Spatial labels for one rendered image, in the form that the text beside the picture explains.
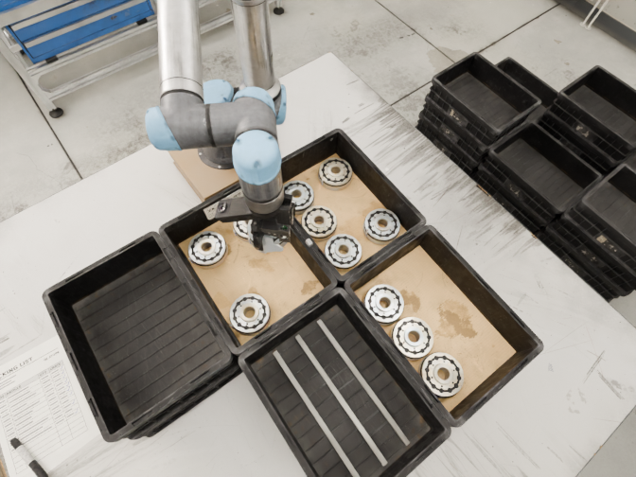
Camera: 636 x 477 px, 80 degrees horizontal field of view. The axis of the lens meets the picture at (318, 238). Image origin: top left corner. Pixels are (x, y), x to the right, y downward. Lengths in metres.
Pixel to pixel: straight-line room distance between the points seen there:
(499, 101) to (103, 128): 2.21
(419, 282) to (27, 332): 1.12
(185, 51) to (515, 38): 2.87
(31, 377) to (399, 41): 2.78
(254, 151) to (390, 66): 2.32
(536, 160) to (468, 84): 0.49
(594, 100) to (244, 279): 1.88
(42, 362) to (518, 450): 1.31
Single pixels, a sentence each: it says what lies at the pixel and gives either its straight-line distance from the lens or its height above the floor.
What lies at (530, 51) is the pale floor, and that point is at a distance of 3.34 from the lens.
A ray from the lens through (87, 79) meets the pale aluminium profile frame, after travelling 2.83.
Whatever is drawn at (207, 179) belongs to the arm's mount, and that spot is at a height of 0.80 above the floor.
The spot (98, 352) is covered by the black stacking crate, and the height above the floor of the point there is 0.83.
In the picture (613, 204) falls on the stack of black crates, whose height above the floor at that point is 0.49.
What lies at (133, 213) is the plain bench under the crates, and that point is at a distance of 1.41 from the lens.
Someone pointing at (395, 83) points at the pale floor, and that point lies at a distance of 2.76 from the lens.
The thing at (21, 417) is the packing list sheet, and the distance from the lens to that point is 1.35.
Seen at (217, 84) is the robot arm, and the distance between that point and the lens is 1.21.
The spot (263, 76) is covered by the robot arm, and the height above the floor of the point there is 1.09.
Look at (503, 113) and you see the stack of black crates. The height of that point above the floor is 0.49.
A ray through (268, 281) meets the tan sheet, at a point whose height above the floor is 0.83.
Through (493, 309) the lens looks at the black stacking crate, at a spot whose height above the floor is 0.89.
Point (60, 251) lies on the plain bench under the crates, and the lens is 1.45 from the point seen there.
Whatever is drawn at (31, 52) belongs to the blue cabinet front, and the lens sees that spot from 2.71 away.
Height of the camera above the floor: 1.82
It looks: 65 degrees down
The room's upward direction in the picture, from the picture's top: 3 degrees clockwise
